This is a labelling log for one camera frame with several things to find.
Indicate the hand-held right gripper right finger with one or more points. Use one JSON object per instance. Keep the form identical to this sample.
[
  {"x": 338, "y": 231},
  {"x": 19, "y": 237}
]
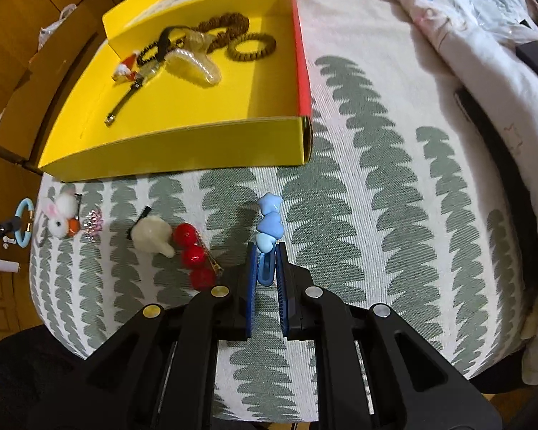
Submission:
[{"x": 281, "y": 291}]

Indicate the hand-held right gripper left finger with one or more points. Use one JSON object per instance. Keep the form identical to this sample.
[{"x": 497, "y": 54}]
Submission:
[{"x": 252, "y": 286}]

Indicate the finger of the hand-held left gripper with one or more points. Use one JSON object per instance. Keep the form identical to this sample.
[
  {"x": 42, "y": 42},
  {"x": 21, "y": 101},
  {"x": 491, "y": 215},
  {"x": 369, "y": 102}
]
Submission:
[{"x": 4, "y": 229}]

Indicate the light blue bangle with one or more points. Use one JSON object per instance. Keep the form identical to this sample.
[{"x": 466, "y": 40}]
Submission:
[{"x": 19, "y": 208}]

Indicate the white rabbit hair clip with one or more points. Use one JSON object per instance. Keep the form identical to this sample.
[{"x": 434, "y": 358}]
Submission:
[{"x": 60, "y": 215}]

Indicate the blue heart hair clip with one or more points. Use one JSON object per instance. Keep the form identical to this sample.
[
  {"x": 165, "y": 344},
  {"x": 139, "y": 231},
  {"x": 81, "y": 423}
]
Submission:
[{"x": 269, "y": 228}]

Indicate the red ball hair clip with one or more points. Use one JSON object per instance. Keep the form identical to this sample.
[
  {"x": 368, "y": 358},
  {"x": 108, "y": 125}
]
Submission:
[{"x": 186, "y": 235}]

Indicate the cream plush hair clip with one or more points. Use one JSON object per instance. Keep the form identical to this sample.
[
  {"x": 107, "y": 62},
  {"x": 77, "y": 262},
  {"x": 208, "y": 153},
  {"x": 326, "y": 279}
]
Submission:
[{"x": 150, "y": 235}]

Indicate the yellow cardboard box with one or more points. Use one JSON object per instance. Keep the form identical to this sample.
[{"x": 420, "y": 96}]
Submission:
[{"x": 184, "y": 103}]

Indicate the red santa hat clip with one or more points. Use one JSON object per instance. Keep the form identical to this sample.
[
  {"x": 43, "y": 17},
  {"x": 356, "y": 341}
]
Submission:
[{"x": 125, "y": 69}]

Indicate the pearl claw hair clip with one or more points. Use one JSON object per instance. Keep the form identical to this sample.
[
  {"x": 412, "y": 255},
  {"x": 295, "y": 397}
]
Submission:
[{"x": 201, "y": 71}]

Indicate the white rod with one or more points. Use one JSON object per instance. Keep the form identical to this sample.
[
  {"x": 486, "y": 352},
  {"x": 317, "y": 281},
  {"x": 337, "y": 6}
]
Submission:
[{"x": 0, "y": 264}]

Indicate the green leaf patterned bedspread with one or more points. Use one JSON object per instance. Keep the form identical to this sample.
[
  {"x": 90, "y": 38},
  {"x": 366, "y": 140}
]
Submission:
[{"x": 385, "y": 188}]

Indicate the person's dark pants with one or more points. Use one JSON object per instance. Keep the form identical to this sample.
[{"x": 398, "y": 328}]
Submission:
[{"x": 27, "y": 376}]

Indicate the plastic bag in drawer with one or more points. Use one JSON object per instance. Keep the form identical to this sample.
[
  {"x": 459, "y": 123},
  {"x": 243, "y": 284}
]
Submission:
[{"x": 54, "y": 27}]

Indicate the light blue printed duvet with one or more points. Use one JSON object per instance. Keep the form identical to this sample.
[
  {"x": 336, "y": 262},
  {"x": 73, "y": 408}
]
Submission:
[{"x": 453, "y": 9}]

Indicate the dark bed frame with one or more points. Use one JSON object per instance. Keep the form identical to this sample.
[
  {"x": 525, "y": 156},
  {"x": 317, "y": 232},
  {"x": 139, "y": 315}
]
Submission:
[{"x": 506, "y": 165}]

